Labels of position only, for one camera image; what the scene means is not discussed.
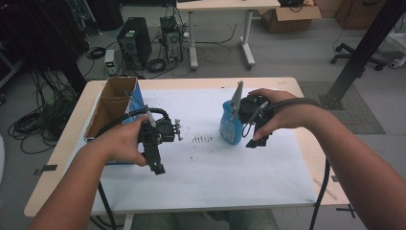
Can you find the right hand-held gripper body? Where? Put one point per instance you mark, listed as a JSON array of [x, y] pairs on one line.
[[250, 110]]

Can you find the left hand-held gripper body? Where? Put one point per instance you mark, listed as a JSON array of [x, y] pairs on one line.
[[156, 134]]

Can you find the blue plastic bottle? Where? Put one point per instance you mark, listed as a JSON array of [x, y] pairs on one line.
[[230, 127]]

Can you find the person's left hand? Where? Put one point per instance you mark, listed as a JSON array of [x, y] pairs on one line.
[[123, 143]]

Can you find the person's right hand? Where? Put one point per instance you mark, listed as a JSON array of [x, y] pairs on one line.
[[288, 111]]

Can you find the white table mat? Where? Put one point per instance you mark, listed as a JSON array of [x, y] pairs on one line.
[[207, 172]]

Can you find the open cardboard box blue outside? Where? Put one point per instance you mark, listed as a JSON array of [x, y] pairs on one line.
[[111, 105]]

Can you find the small black computer tower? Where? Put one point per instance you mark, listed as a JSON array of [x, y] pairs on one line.
[[172, 38]]

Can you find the white power supply unit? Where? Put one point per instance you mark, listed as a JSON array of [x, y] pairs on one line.
[[109, 62]]

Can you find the person's legs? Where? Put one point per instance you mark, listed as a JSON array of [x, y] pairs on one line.
[[204, 220]]

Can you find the large black computer tower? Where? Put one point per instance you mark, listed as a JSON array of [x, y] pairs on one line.
[[134, 41]]

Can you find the open brown cardboard box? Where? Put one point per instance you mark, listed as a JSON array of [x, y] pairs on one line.
[[287, 19]]

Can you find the white desk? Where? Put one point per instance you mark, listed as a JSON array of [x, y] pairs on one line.
[[223, 4]]

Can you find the grey floor mat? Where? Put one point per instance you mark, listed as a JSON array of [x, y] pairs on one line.
[[357, 118]]

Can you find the black tape strip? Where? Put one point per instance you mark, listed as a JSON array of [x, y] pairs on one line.
[[346, 210], [46, 168]]

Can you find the black office chair base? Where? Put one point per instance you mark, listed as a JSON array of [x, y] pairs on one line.
[[354, 56]]

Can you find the black metal beam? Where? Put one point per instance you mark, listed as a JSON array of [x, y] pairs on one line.
[[360, 54]]

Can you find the closed brown cardboard box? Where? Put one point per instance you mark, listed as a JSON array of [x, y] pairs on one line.
[[357, 14]]

